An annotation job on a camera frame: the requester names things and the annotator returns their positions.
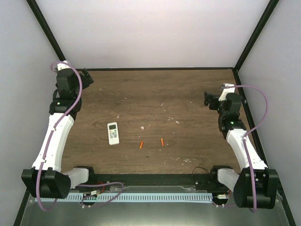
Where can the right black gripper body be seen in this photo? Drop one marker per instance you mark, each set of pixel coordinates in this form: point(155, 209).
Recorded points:
point(212, 106)

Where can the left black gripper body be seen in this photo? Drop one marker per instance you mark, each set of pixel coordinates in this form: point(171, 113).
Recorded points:
point(84, 83)

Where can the white remote control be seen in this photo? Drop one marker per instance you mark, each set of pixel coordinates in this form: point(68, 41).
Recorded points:
point(113, 133)

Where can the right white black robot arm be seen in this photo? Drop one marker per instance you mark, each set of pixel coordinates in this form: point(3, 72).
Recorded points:
point(255, 187)

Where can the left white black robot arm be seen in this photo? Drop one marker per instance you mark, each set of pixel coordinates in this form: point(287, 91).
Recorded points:
point(45, 179)

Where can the metal front plate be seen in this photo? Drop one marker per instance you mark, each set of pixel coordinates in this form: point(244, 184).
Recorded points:
point(148, 213)

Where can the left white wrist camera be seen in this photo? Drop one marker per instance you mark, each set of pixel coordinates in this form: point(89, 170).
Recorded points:
point(60, 65)

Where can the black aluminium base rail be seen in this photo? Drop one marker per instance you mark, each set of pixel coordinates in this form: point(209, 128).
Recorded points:
point(199, 181)

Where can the black enclosure frame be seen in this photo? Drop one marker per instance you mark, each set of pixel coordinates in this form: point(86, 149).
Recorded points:
point(258, 29)

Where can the light blue slotted cable duct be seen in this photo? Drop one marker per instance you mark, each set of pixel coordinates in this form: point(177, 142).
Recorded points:
point(142, 197)

